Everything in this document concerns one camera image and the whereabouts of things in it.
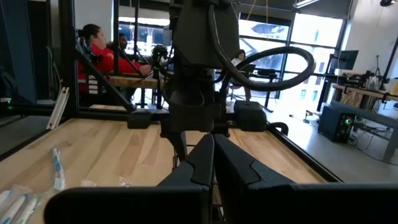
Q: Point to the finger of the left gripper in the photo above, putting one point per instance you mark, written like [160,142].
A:
[183,141]
[173,140]

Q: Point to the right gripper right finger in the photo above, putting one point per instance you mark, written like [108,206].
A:
[280,205]

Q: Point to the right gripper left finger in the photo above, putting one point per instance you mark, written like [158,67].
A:
[140,205]

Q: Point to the green white toothbrush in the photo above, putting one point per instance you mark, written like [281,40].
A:
[29,210]
[88,183]

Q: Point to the blue white toothbrush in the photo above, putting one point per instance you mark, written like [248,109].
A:
[14,208]
[3,196]
[58,168]

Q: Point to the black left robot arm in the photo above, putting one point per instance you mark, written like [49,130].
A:
[199,31]

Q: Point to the neighbouring black robot arm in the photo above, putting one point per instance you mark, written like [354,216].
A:
[159,59]

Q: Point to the black office chair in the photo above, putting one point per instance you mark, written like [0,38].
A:
[236,91]

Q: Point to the neighbouring wooden table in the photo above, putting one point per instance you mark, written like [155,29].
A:
[136,81]

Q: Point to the person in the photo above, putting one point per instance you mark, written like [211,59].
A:
[239,56]
[105,59]
[123,42]

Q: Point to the black office desk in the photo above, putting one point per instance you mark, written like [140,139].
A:
[264,74]

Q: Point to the black computer tower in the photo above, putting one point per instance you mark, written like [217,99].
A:
[335,124]

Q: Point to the white aluminium profile bar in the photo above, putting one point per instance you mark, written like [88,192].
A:
[59,107]

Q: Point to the grey metal bench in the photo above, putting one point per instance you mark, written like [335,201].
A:
[373,116]

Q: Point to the wooden workbench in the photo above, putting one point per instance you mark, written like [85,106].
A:
[367,92]

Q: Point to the ceiling light strip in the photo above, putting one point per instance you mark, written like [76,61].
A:
[306,3]

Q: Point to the black monitor on stand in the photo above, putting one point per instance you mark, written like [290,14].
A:
[348,59]

